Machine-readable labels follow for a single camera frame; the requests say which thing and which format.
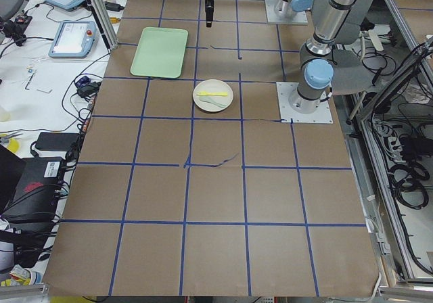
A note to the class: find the yellow plastic fork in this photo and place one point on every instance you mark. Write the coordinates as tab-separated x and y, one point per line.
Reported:
218	94

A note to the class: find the black computer case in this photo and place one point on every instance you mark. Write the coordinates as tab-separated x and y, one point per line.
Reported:
33	207

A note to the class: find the cream round plate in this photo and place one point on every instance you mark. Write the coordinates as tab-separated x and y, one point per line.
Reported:
213	85

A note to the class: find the grey chair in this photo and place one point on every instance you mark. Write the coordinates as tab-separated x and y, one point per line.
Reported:
350	76

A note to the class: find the pale green plastic spoon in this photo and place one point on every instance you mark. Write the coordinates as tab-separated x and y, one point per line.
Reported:
208	99

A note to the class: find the black power adapter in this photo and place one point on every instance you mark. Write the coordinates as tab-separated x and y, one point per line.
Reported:
60	142

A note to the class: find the green plastic tray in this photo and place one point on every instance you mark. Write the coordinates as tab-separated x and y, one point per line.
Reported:
160	53

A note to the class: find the teach pendant with red button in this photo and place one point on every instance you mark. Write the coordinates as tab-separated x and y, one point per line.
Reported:
74	39

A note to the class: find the aluminium frame post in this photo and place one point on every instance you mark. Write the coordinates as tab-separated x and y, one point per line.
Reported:
100	14

